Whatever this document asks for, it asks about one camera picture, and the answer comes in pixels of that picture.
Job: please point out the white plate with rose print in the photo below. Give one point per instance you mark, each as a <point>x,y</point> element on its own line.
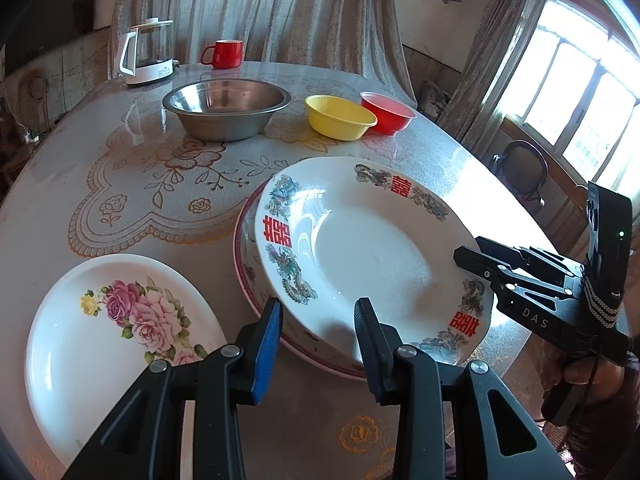
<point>75,350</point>

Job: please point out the person's right forearm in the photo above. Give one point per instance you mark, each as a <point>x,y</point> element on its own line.
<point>610,440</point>

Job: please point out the person's right hand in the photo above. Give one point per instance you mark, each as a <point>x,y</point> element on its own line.
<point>600,375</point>

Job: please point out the pink-rimmed plate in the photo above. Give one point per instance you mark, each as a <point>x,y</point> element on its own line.
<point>250,280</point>

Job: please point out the narrow grey window curtain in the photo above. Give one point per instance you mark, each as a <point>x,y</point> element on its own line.
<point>500,40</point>

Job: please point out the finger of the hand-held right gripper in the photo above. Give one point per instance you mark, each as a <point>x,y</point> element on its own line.
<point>495,270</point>
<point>535,259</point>

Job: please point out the wide grey curtain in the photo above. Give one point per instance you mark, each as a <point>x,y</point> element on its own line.
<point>280,15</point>

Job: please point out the white glass electric kettle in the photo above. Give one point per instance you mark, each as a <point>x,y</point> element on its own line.
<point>147,60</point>

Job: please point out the yellow plastic bowl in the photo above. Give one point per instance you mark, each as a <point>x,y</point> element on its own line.
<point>337,115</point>

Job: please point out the red plastic bowl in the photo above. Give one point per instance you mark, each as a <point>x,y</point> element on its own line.
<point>392,112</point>

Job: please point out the floral lace table mat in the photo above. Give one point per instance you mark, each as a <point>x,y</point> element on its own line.
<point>165,185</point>

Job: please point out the white power strip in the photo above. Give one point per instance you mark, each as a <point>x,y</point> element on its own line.
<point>31,136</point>

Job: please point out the window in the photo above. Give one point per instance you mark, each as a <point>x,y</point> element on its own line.
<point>575,70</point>

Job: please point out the red mug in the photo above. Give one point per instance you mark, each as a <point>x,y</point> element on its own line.
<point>227,55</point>

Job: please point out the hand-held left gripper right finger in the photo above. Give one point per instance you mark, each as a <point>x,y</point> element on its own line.
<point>366,345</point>

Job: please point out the stainless steel bowl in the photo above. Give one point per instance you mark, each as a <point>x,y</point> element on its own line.
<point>225,105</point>

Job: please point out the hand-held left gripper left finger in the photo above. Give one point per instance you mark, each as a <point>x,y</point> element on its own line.
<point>265,355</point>

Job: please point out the dark round-back chair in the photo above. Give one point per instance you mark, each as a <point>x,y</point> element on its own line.
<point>522,170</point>

